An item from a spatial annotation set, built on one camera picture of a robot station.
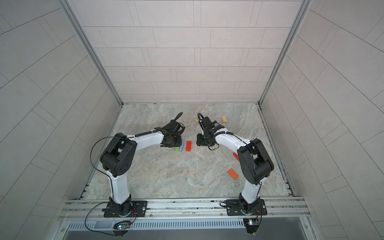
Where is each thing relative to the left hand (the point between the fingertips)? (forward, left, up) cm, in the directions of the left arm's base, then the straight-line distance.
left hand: (183, 141), depth 96 cm
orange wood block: (-21, -29, 0) cm, 36 cm away
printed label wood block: (-3, -9, +27) cm, 28 cm away
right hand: (-3, -10, +4) cm, 11 cm away
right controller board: (-44, -35, +1) cm, 56 cm away
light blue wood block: (-6, 0, +3) cm, 7 cm away
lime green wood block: (-6, +3, +2) cm, 8 cm away
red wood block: (-5, -4, +2) cm, 7 cm away
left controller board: (-45, +23, +5) cm, 50 cm away
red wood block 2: (-11, -33, +2) cm, 35 cm away
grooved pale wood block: (+17, -28, +1) cm, 33 cm away
